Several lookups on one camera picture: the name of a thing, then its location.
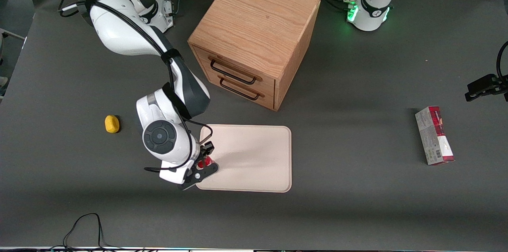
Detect black metal drawer handle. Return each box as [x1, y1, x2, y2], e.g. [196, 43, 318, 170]
[210, 59, 258, 85]
[219, 78, 261, 100]

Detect grey and red carton box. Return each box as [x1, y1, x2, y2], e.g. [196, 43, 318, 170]
[415, 106, 455, 165]

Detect black left arm base cables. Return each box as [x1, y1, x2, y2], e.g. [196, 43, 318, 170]
[304, 0, 356, 11]

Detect yellow lemon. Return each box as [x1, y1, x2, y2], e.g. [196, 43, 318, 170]
[104, 115, 120, 134]

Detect thin black looped cable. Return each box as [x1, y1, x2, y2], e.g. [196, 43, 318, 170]
[52, 213, 119, 251]

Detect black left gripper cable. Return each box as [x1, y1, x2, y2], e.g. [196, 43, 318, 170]
[496, 41, 508, 82]

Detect wooden drawer cabinet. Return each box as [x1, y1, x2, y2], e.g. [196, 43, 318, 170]
[187, 0, 321, 112]

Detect wooden drawer front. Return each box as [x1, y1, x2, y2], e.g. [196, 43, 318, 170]
[206, 73, 275, 110]
[194, 46, 276, 97]

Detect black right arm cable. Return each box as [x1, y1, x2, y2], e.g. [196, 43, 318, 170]
[59, 0, 215, 172]

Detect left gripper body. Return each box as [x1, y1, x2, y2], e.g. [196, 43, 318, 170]
[492, 75, 508, 102]

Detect beige rectangular tray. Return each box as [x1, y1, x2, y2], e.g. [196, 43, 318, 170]
[195, 124, 292, 193]

